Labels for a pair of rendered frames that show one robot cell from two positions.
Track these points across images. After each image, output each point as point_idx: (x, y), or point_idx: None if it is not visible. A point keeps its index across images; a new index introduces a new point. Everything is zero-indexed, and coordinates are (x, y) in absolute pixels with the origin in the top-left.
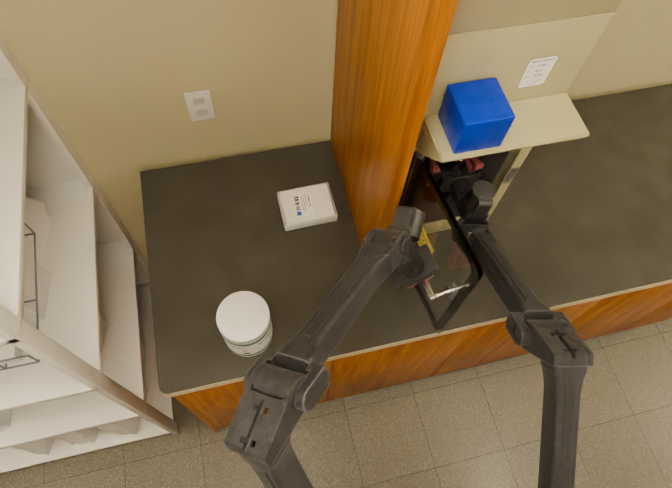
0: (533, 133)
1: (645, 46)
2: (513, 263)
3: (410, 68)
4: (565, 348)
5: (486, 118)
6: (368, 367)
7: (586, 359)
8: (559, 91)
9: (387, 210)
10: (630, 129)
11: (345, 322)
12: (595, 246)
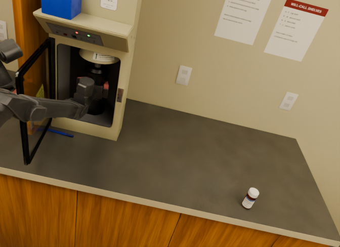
0: (95, 25)
1: (250, 97)
2: (114, 163)
3: None
4: (0, 91)
5: None
6: (8, 216)
7: (5, 98)
8: (128, 23)
9: (18, 60)
10: (234, 139)
11: None
12: (173, 177)
